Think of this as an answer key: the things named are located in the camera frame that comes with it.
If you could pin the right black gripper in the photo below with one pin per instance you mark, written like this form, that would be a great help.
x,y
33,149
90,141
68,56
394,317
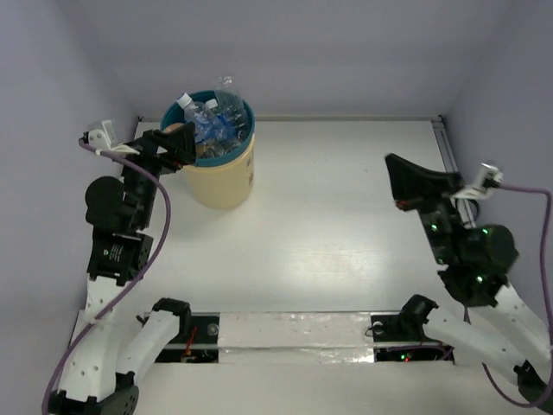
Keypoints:
x,y
413,186

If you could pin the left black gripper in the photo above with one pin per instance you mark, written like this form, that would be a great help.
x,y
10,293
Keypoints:
x,y
156,150

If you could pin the clear crushed bottle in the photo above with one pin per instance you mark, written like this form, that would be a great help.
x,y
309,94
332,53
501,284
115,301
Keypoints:
x,y
196,113

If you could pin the blue label water bottle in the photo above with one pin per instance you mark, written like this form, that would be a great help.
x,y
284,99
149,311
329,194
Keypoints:
x,y
217,110

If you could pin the clear bottle white cap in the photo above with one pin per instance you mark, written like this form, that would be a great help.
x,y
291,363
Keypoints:
x,y
232,105

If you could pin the small orange bottle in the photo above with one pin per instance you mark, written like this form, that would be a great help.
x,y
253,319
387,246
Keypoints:
x,y
173,128

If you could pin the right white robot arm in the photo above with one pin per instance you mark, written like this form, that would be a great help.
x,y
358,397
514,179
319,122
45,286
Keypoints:
x,y
498,329

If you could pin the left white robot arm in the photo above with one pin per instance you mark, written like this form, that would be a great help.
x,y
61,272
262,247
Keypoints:
x,y
99,372

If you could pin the teal and cream bin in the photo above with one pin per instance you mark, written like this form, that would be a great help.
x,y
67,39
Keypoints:
x,y
222,177

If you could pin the silver tape strip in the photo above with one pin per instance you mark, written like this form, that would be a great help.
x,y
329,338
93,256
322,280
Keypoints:
x,y
294,338

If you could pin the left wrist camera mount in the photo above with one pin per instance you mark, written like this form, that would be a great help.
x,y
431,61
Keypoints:
x,y
100,138

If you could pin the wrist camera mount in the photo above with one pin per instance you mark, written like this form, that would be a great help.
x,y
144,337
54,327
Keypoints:
x,y
100,138
488,178

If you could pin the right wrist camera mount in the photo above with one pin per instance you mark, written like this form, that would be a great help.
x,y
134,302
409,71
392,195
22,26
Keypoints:
x,y
488,178

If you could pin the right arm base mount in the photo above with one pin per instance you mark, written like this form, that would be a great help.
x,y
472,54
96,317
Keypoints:
x,y
394,344

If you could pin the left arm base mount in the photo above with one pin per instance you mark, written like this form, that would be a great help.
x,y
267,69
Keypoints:
x,y
198,345

